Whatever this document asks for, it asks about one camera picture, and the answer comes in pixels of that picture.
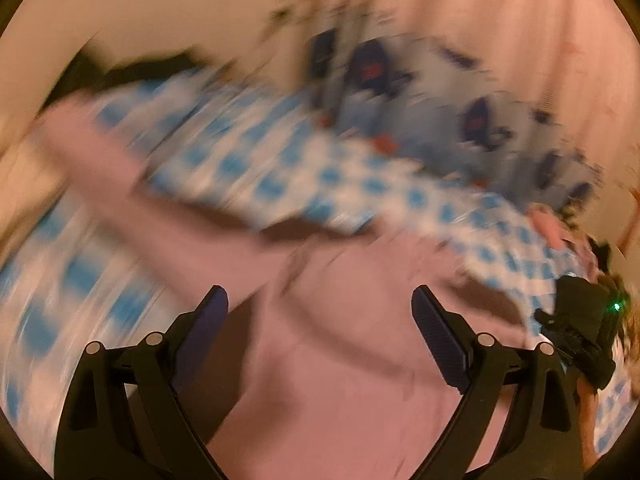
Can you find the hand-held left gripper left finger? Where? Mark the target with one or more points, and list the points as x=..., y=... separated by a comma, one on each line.
x=207, y=320

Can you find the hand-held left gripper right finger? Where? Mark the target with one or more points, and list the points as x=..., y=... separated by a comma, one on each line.
x=437, y=330

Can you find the pink and brown garment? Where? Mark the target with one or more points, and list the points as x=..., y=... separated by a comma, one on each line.
x=325, y=360

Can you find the pink cloth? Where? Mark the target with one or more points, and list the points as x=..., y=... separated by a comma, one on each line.
x=552, y=227

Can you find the blue white checked bed sheet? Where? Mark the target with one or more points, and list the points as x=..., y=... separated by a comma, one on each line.
x=280, y=170

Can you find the whale print curtain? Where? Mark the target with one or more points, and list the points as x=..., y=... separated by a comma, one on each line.
x=430, y=105

